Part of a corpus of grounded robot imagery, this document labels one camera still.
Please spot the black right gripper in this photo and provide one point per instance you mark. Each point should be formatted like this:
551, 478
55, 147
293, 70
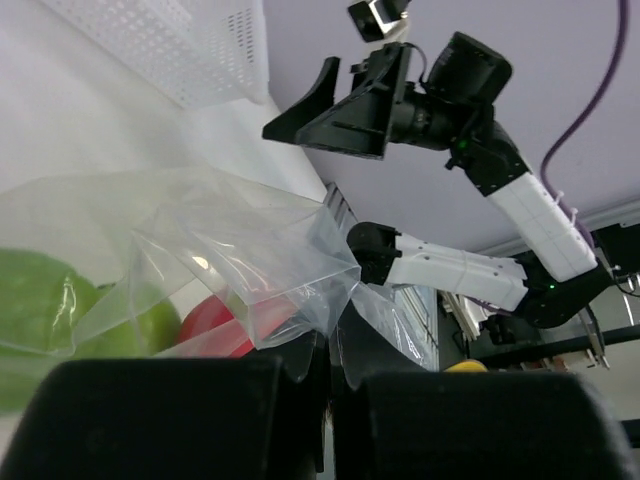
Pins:
358, 125

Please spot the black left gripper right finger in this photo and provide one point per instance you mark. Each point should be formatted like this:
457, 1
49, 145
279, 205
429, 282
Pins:
420, 425

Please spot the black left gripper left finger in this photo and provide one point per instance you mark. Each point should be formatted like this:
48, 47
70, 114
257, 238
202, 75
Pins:
167, 419

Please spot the red fake tomato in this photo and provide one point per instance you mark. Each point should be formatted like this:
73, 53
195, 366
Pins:
216, 329

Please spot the clear zip top bag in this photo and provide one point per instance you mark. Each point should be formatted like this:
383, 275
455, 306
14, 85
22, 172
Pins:
196, 232

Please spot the green fake apple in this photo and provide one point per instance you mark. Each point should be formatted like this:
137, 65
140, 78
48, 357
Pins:
50, 313

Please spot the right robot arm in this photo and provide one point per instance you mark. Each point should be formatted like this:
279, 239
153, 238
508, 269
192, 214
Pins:
452, 111

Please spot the white perforated plastic basket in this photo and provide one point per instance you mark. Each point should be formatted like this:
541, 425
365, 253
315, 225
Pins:
198, 53

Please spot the aluminium mounting rail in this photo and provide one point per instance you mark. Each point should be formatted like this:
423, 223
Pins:
339, 208

